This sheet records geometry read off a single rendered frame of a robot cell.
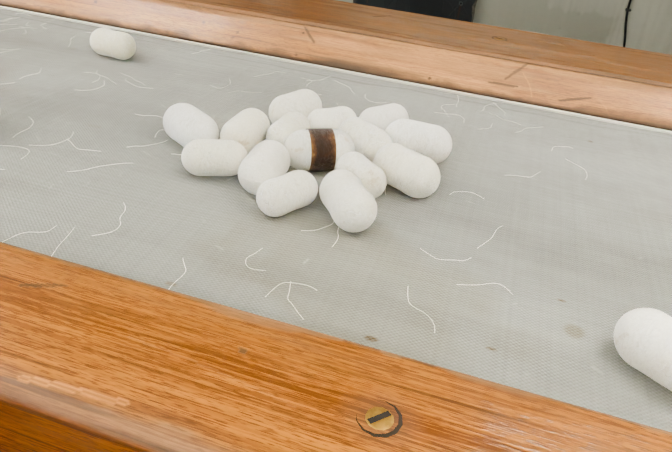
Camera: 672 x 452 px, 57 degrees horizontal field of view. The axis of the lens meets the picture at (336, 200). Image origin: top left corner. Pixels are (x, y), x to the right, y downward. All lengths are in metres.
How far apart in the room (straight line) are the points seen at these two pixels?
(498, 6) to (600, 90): 1.92
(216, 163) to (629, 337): 0.19
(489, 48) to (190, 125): 0.25
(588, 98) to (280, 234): 0.27
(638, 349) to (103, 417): 0.17
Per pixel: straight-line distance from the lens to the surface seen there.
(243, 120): 0.33
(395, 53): 0.48
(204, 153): 0.31
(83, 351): 0.19
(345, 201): 0.27
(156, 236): 0.28
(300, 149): 0.31
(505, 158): 0.38
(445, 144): 0.34
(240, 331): 0.19
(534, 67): 0.48
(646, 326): 0.24
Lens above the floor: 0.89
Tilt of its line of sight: 30 degrees down
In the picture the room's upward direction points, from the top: 6 degrees clockwise
